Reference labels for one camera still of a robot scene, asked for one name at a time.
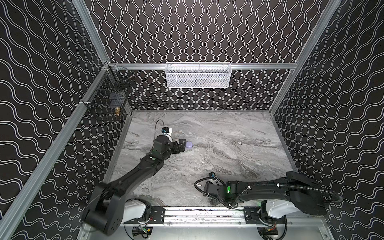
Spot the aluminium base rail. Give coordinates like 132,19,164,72
77,205,334,240

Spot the white wire mesh basket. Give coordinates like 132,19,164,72
165,62,232,89

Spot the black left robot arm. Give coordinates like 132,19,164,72
82,135,187,236

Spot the small brass object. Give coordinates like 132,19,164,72
115,107,121,117

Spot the purple round earbud case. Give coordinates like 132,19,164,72
186,141,193,149

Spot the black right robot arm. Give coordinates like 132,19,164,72
194,172,343,216

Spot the black wire basket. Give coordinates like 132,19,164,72
83,63,137,123

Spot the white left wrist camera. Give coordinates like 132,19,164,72
162,127,173,142

